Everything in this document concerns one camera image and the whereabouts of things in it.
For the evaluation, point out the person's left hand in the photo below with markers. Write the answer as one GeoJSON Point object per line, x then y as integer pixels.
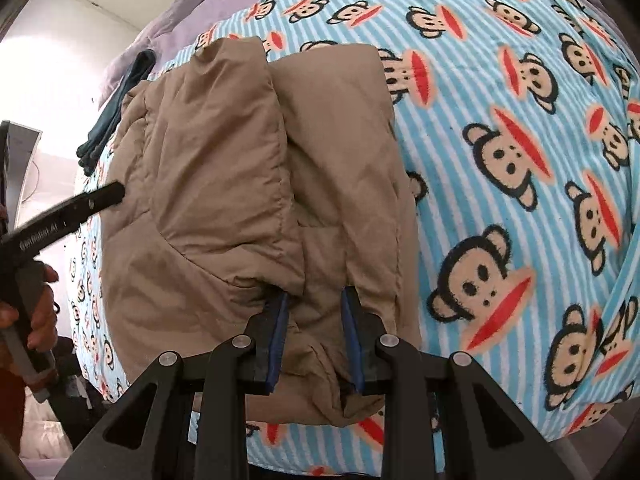
{"type": "Point", "coordinates": [50, 310]}

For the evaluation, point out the purple duvet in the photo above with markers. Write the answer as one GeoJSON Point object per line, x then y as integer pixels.
{"type": "Point", "coordinates": [170, 25]}

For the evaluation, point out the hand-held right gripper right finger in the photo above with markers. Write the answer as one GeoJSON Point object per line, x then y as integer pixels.
{"type": "Point", "coordinates": [351, 340]}

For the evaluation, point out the dark grey monitor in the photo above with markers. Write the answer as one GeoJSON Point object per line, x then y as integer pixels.
{"type": "Point", "coordinates": [22, 160]}

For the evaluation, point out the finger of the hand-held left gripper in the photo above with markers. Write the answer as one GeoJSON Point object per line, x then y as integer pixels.
{"type": "Point", "coordinates": [100, 197]}

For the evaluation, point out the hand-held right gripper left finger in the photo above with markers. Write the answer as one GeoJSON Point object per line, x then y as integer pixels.
{"type": "Point", "coordinates": [277, 340]}

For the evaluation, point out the brown puffer jacket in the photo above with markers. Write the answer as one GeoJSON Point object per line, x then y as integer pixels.
{"type": "Point", "coordinates": [225, 185]}

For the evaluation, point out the blue monkey print blanket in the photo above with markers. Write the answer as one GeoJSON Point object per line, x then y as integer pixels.
{"type": "Point", "coordinates": [500, 210]}

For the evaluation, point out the dark teal folded clothing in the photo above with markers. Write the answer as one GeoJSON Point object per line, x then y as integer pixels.
{"type": "Point", "coordinates": [107, 125]}

